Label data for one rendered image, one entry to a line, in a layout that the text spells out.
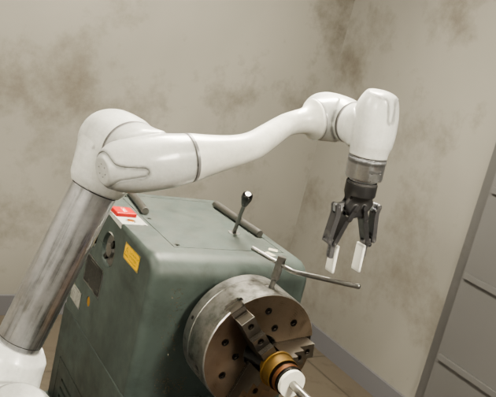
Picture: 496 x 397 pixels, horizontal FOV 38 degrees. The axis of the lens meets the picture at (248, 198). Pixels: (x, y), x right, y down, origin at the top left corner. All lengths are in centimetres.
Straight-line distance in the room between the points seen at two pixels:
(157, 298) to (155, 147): 56
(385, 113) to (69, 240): 74
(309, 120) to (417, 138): 246
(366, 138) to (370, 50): 294
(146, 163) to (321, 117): 53
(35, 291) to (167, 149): 43
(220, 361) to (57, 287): 47
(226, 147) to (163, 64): 273
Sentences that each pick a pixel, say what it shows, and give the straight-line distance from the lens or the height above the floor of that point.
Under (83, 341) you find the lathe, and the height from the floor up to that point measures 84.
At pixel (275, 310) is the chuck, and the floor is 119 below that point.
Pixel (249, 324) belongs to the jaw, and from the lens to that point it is 175.
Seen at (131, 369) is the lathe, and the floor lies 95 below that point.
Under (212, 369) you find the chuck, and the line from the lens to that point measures 181.
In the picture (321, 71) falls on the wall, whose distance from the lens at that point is 473.
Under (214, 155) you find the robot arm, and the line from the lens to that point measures 144.
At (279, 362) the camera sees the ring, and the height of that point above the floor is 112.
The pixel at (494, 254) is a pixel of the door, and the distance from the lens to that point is 371.
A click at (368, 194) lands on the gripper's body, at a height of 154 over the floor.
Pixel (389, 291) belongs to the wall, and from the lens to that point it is 425.
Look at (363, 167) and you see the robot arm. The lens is 168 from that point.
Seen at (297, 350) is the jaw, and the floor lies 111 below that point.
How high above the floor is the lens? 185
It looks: 13 degrees down
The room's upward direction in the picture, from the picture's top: 14 degrees clockwise
